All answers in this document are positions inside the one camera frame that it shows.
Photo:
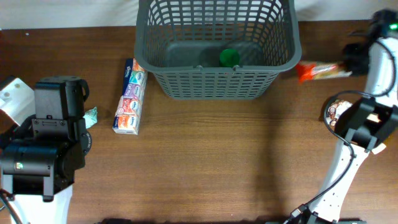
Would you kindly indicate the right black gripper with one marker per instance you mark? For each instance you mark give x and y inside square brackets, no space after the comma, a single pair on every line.
[352,62]

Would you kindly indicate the spaghetti pack orange ends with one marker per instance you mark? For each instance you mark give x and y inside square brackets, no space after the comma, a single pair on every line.
[312,70]

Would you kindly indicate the green lid spice jar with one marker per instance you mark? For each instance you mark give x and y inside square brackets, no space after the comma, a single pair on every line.
[229,58]

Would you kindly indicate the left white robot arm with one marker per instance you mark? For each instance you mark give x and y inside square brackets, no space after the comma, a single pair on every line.
[42,150]

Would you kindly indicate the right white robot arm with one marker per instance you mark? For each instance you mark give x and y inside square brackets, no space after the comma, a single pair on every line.
[366,124]

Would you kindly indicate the small teal tissue packet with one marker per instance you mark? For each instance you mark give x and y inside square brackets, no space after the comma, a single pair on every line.
[90,117]

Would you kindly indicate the crumpled brown white snack bag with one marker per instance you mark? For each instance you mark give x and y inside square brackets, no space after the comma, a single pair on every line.
[336,109]

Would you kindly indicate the Kleenex tissue multipack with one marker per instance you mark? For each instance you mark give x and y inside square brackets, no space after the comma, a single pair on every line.
[128,114]

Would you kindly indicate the grey plastic lattice basket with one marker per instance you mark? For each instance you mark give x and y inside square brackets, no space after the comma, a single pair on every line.
[180,43]

